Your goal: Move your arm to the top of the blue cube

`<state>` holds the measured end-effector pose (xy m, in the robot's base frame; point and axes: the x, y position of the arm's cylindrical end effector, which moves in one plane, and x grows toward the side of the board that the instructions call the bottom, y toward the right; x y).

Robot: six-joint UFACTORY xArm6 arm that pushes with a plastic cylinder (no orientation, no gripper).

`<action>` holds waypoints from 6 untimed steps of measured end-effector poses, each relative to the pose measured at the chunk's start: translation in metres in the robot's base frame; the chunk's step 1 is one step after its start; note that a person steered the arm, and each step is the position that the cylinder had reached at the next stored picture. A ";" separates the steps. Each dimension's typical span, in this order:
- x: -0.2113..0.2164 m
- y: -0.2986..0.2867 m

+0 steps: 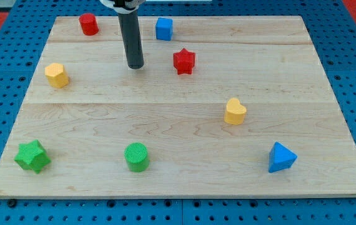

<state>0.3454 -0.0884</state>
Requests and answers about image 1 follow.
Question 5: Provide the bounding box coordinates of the black cylindrical robot arm stick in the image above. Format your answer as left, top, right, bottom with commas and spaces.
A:
118, 11, 144, 69

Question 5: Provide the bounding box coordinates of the blue cube block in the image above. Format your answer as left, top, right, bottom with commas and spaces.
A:
156, 17, 173, 41

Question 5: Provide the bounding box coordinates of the wooden board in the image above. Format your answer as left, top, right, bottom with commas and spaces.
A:
0, 16, 356, 199

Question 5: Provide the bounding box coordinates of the red star block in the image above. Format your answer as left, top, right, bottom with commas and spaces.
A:
173, 48, 195, 75

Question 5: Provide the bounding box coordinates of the yellow heart block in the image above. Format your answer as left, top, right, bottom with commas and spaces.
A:
224, 97, 247, 125

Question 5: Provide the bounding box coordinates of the green cylinder block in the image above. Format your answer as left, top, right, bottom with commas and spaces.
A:
124, 142, 149, 173

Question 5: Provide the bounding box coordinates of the blue triangle block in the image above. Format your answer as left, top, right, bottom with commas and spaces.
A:
268, 142, 297, 173

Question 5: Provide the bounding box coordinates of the red cylinder block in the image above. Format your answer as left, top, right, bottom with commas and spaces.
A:
79, 12, 99, 36

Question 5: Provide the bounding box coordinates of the yellow hexagon block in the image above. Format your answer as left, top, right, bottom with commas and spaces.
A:
44, 63, 69, 88

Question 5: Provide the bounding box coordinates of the green star block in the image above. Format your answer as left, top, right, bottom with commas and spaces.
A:
14, 139, 51, 174

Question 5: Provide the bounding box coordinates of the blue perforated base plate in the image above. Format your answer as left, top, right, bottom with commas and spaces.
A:
0, 1, 356, 224

